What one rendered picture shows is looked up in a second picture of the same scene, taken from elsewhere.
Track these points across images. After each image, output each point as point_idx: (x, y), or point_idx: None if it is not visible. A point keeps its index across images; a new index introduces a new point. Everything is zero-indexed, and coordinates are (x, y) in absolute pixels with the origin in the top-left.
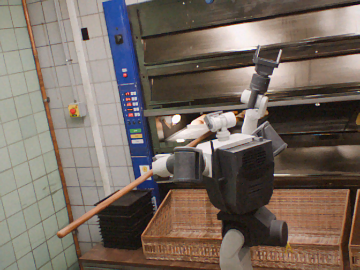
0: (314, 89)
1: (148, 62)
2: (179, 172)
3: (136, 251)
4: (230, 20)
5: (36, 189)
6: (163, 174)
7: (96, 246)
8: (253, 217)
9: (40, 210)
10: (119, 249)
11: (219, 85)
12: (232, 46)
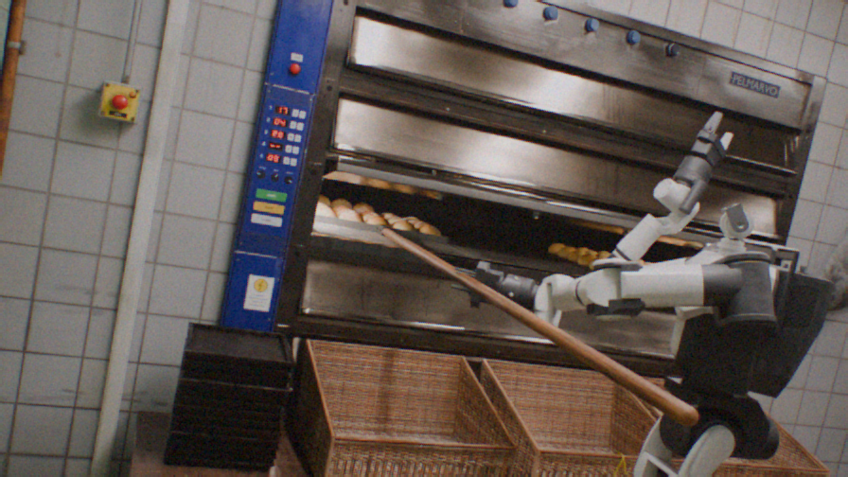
0: (619, 209)
1: (364, 63)
2: (767, 303)
3: (274, 474)
4: (535, 51)
5: None
6: (664, 302)
7: (138, 462)
8: (757, 405)
9: None
10: (221, 471)
11: (476, 157)
12: (525, 97)
